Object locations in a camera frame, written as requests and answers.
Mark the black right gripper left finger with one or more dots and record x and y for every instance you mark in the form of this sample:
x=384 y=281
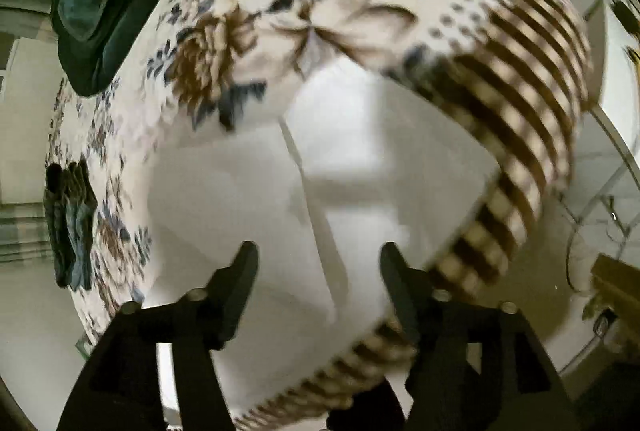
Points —
x=119 y=387

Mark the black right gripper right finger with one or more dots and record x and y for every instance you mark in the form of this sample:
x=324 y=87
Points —
x=476 y=368

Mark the stack of folded jeans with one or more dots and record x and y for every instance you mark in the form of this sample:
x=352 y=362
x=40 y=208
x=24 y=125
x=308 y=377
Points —
x=69 y=206

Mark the white pants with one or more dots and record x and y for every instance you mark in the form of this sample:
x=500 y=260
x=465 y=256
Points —
x=354 y=162

